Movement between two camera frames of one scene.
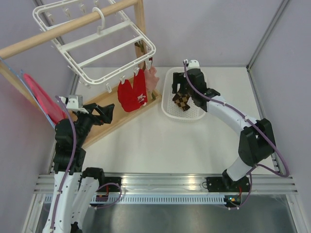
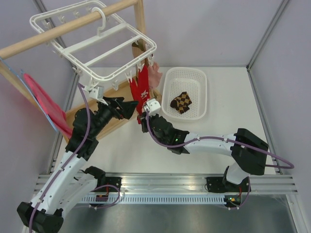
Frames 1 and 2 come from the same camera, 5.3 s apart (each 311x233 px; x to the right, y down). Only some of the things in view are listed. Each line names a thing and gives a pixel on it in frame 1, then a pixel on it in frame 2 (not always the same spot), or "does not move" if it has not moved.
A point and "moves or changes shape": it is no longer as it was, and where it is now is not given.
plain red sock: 126,97 -> 136,89
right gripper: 179,78 -> 144,122
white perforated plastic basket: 170,111 does not move
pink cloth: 54,111 does not move
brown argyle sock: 181,100 moves or changes shape
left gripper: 106,113 -> 126,108
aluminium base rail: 261,182 does not move
